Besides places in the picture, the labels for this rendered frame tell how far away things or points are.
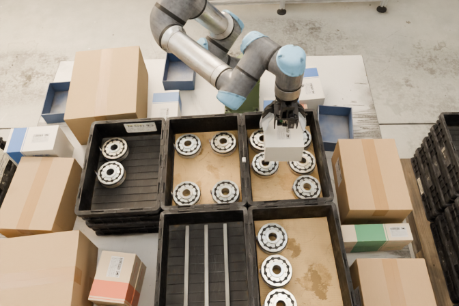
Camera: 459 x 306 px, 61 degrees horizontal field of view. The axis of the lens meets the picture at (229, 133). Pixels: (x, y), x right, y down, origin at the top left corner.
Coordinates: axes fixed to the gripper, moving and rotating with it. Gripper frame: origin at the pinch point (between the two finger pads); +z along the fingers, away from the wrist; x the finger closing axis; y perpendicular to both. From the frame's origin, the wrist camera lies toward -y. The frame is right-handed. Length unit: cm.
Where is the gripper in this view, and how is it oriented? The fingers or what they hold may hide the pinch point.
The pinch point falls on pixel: (282, 126)
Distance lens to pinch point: 130.5
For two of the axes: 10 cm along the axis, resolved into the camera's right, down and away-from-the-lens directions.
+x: 10.0, -0.1, -0.5
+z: 0.4, 5.5, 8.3
